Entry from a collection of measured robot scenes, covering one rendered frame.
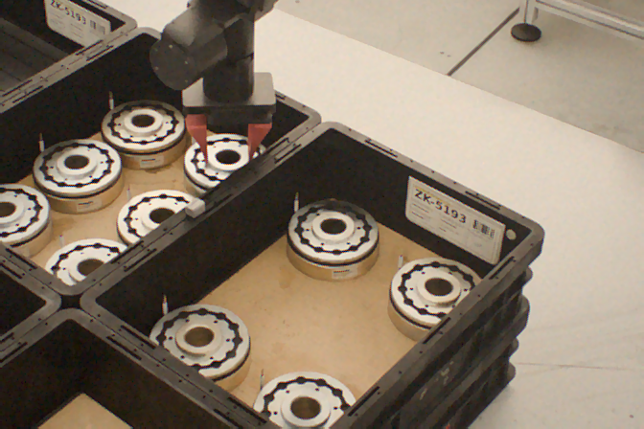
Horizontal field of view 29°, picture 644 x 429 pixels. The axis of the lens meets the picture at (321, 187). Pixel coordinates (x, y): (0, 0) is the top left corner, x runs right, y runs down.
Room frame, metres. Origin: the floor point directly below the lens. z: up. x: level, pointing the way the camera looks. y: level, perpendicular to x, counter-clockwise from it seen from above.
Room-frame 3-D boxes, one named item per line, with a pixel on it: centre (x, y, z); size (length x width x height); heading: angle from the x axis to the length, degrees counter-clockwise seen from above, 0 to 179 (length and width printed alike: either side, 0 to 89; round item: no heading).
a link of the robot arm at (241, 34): (1.14, 0.11, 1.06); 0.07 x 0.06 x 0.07; 148
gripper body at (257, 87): (1.15, 0.11, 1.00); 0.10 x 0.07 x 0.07; 98
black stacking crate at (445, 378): (0.93, 0.00, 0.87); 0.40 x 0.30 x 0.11; 143
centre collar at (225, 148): (1.15, 0.11, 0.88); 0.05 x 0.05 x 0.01
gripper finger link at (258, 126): (1.15, 0.10, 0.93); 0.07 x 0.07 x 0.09; 8
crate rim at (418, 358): (0.93, 0.00, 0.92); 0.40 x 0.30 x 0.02; 143
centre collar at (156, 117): (1.23, 0.22, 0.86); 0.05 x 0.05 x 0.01
